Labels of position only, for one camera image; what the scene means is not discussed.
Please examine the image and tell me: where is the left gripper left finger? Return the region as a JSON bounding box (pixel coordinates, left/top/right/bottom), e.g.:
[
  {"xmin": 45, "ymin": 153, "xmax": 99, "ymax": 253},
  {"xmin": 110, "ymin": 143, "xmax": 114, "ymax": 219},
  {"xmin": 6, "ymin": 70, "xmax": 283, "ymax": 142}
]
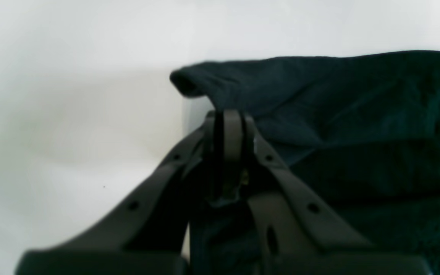
[{"xmin": 15, "ymin": 111, "xmax": 223, "ymax": 275}]

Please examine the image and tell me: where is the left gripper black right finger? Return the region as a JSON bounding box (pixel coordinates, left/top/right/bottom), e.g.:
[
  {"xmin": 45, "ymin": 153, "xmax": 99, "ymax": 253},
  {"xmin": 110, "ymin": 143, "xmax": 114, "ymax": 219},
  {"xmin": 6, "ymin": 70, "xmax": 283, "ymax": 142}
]
[{"xmin": 223, "ymin": 110, "xmax": 432, "ymax": 275}]

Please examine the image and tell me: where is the black T-shirt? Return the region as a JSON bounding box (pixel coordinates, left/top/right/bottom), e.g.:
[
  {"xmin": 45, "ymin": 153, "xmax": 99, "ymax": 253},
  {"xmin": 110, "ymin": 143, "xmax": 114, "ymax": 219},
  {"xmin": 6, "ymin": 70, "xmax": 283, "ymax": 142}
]
[{"xmin": 170, "ymin": 50, "xmax": 440, "ymax": 275}]

